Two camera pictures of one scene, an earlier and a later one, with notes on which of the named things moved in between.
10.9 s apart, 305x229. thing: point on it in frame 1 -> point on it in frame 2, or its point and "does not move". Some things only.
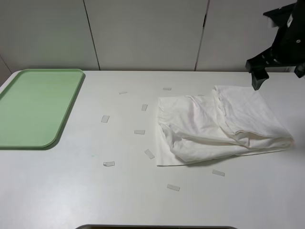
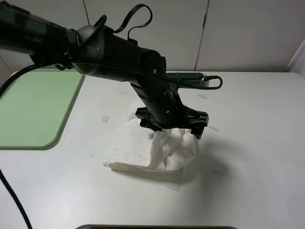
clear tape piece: (105, 119) does not move
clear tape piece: (173, 187) does not move
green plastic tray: (35, 105) does not move
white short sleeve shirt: (227, 122) -> (139, 146)
